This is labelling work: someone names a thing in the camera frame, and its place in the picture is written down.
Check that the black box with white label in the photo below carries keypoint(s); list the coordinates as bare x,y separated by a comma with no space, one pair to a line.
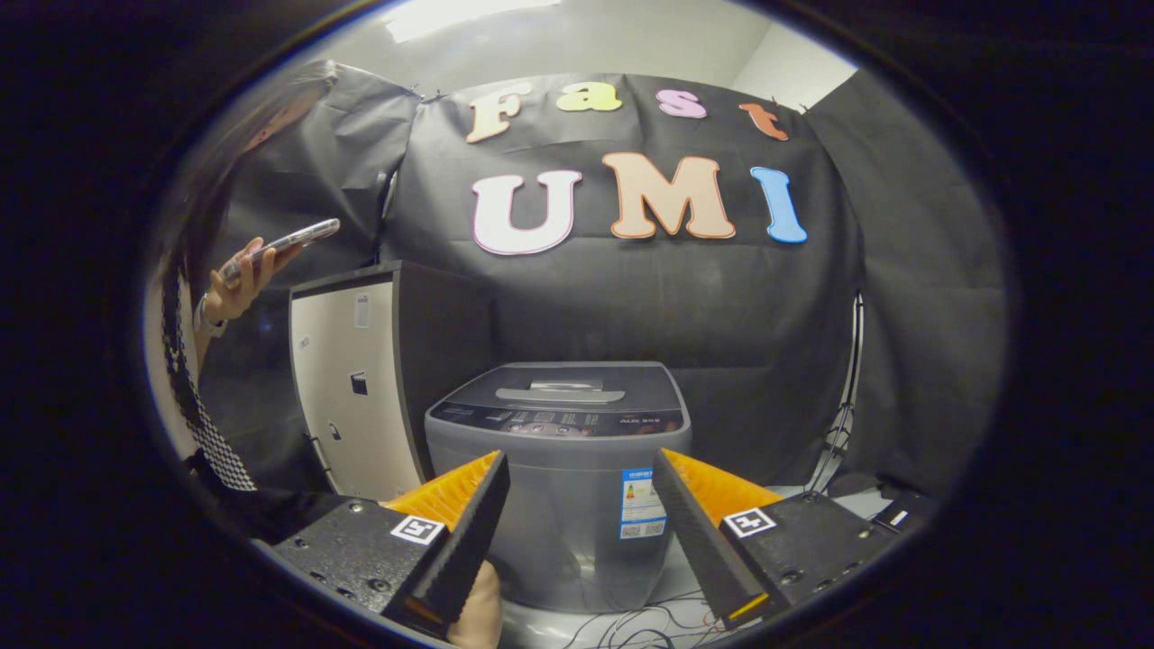
902,512

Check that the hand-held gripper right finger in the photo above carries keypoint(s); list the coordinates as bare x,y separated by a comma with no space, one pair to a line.
699,541

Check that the white and dark cabinet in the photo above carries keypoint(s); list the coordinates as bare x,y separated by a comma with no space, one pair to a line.
361,424

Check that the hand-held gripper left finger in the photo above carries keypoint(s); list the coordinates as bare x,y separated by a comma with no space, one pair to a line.
469,532

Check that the black backdrop cloth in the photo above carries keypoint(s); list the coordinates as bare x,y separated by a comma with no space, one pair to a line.
721,315

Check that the silver smartphone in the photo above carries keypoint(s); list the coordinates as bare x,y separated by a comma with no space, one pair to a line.
297,239

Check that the black light stand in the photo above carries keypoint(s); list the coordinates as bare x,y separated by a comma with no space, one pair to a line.
852,361

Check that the grey washing machine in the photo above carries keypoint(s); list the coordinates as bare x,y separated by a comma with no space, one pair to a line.
568,532

